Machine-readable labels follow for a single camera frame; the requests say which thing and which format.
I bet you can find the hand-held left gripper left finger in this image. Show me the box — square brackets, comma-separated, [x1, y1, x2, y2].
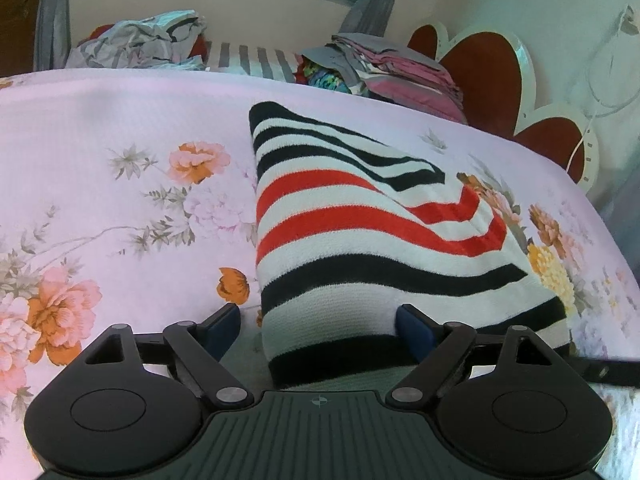
[82, 302, 254, 407]

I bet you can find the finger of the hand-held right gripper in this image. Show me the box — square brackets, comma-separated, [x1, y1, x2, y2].
[569, 355, 640, 390]

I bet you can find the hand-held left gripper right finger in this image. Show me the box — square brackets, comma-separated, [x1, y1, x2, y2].
[386, 304, 563, 404]

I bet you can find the black red white striped sweater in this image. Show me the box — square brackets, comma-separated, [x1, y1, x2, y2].
[248, 101, 572, 390]

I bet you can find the stack of folded clothes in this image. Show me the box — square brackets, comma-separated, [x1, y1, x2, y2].
[299, 32, 469, 125]

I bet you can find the pile of crumpled clothes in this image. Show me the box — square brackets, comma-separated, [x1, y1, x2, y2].
[65, 9, 209, 72]

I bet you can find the pink floral bed sheet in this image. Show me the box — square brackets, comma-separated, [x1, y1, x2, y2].
[0, 67, 640, 480]

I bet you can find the red and white headboard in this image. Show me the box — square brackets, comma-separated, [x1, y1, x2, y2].
[406, 22, 602, 195]

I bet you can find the grey white striped cloth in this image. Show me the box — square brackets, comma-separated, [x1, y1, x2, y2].
[202, 39, 307, 84]

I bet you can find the grey curtain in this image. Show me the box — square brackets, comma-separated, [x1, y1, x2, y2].
[34, 0, 87, 72]
[339, 0, 402, 40]

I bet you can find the dark wooden wardrobe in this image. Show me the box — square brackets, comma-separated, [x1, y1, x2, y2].
[0, 0, 45, 77]

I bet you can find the white wall cable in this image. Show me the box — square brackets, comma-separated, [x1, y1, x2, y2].
[566, 4, 640, 173]

